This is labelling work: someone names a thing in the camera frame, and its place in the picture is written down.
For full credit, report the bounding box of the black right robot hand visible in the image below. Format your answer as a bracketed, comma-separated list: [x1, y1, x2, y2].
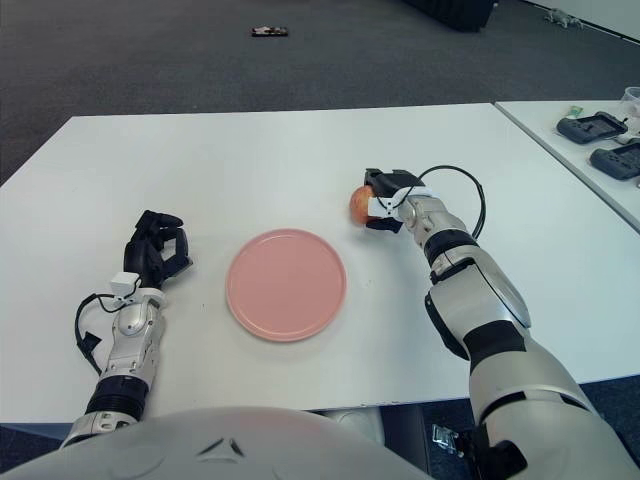
[363, 168, 421, 234]

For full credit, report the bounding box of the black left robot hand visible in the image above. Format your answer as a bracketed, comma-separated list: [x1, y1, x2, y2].
[122, 209, 195, 290]

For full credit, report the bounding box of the yellow-red apple with sticker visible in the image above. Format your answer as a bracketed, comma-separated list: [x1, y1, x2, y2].
[348, 185, 377, 226]

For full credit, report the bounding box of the pink round plate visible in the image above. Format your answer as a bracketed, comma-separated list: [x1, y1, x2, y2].
[225, 228, 348, 343]

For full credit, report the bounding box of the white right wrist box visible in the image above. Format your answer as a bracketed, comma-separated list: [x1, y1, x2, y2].
[368, 192, 409, 221]

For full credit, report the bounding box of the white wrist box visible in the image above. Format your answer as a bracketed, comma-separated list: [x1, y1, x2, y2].
[110, 271, 141, 297]
[368, 192, 409, 221]

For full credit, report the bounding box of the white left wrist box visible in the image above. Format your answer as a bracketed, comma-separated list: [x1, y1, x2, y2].
[110, 271, 141, 297]

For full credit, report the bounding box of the black ribbed furniture block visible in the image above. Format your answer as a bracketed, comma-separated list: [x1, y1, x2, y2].
[399, 0, 496, 34]

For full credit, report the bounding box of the dark grey handheld controller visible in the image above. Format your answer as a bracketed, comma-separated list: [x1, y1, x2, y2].
[556, 112, 629, 145]
[588, 142, 640, 181]

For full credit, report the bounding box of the grey robot torso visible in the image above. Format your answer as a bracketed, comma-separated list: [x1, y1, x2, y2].
[0, 405, 436, 480]

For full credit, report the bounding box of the white round base part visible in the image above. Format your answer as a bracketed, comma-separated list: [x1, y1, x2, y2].
[324, 407, 381, 441]

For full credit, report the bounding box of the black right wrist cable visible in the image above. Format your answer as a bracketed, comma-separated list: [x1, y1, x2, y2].
[417, 164, 486, 236]

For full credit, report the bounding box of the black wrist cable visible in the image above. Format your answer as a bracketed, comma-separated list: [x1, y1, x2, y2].
[417, 164, 486, 236]
[74, 294, 119, 376]

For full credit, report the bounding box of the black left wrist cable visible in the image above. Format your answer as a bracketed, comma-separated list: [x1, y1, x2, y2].
[74, 294, 119, 376]

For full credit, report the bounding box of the metal clamp bracket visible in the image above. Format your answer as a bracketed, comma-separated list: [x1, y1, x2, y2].
[430, 423, 464, 457]

